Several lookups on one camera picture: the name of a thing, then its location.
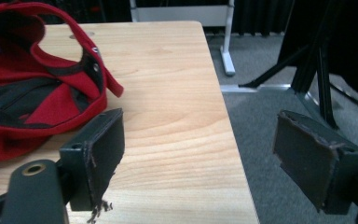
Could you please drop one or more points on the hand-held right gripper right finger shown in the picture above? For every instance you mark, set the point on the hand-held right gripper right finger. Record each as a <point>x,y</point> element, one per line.
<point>307,155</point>

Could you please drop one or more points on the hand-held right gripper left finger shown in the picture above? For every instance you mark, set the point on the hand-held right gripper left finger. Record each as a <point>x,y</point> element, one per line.
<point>104,149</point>

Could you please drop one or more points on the red baseball cap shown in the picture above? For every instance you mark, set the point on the red baseball cap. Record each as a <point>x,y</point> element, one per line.
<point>28,90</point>

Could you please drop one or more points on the black metal stand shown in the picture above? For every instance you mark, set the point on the black metal stand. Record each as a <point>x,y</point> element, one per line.
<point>318,62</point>

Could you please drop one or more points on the dark curtain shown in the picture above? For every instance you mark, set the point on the dark curtain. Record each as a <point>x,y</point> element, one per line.
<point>254,15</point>

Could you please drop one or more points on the white metal frame stand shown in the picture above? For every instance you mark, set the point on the white metal frame stand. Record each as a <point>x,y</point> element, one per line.
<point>227,46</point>

